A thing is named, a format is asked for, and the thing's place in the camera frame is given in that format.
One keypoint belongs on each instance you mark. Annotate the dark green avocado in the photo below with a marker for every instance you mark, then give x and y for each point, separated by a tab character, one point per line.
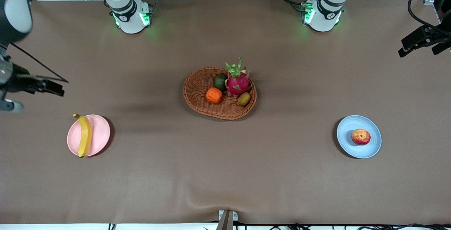
220	82

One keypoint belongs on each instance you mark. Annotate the pink plate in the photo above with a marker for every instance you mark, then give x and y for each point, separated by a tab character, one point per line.
100	135

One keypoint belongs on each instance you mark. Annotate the brown green kiwi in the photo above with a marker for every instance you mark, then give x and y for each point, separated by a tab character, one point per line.
243	99

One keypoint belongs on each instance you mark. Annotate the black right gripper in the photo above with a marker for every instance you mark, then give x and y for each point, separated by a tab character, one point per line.
20	81

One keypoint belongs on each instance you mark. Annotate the orange fruit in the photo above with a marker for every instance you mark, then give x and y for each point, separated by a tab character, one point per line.
214	95

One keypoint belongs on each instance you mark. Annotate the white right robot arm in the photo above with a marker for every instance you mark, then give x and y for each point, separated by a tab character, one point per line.
14	11

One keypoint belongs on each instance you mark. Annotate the pink dragon fruit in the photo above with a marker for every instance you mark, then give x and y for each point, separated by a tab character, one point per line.
238	82

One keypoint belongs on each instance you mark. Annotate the red yellow apple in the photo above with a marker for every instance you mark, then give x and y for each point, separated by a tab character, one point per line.
360	137

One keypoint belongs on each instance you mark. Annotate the brown woven wicker basket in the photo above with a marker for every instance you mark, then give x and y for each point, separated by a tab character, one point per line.
201	96

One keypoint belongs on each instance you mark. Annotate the grey camera stand bracket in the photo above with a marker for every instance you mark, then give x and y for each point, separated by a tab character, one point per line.
227	219

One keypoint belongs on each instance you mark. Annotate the yellow banana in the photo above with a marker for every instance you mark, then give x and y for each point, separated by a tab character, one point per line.
85	138

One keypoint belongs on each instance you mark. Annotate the light blue plate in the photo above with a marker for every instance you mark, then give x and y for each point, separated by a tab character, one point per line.
345	131

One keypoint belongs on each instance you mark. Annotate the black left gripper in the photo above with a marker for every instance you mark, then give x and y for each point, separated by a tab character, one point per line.
438	35

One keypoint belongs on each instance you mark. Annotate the brown table cloth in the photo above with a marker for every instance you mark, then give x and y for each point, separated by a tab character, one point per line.
225	170

